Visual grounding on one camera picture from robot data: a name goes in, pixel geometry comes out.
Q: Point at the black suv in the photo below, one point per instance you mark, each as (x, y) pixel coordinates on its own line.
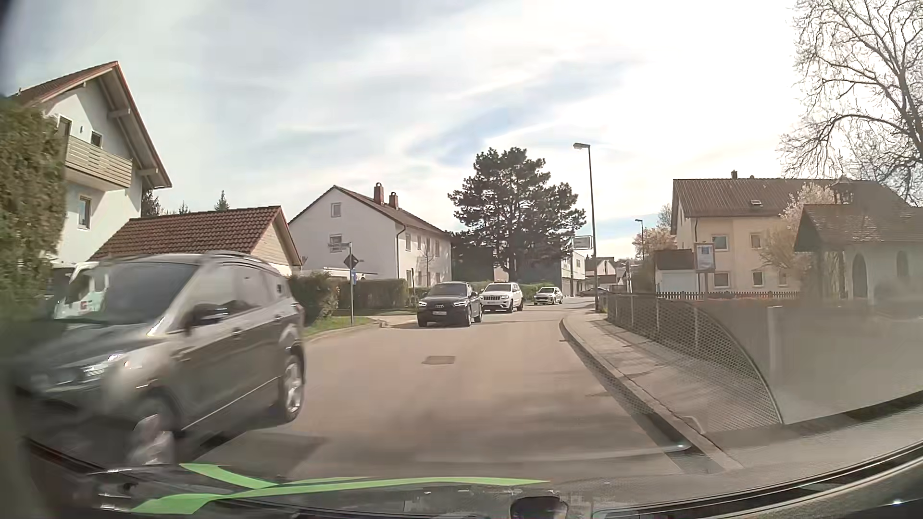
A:
(448, 304)

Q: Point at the white suv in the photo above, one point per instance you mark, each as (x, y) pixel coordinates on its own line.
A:
(502, 296)

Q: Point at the large dark conifer tree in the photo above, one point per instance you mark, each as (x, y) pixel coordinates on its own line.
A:
(513, 209)

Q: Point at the white house with chimneys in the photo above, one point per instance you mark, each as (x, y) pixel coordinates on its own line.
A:
(375, 238)

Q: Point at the white car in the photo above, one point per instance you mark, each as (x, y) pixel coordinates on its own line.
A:
(548, 295)

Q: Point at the grey asphalt road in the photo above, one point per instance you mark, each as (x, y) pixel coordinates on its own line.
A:
(469, 389)

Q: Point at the grass verge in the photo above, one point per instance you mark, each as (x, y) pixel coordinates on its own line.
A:
(335, 324)

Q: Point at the white garage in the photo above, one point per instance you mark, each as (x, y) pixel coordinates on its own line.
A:
(675, 271)

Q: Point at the paved pavement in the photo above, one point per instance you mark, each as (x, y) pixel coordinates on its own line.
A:
(649, 367)

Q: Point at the car's own bonnet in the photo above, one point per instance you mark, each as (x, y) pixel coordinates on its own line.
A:
(432, 497)

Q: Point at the low building red tiled roof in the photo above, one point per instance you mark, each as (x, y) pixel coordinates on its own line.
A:
(202, 234)

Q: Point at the wooden picket fence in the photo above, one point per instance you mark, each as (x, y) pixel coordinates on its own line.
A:
(728, 295)

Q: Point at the cream house brown roof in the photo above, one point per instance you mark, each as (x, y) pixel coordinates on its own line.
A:
(735, 238)

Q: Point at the grey suv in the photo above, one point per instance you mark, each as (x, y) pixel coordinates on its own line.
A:
(173, 346)

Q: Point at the blossoming tree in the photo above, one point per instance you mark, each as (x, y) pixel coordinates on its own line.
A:
(789, 231)

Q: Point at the white house with balcony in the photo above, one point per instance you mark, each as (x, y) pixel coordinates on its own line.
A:
(101, 173)

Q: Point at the small chapel with bell turret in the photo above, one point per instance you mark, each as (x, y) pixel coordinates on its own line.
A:
(865, 245)

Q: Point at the tall dark green hedge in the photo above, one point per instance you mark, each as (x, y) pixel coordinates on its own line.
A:
(29, 202)

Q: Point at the bare tree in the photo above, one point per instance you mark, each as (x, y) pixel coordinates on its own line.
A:
(865, 86)

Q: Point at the road sign on post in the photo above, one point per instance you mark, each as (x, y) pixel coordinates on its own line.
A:
(351, 263)

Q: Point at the tall street lamp post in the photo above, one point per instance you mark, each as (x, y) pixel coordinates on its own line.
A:
(592, 216)

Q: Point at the bus stop sign post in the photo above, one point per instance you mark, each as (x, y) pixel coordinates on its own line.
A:
(704, 258)

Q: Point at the grey concrete wall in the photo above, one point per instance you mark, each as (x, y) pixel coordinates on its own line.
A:
(829, 353)

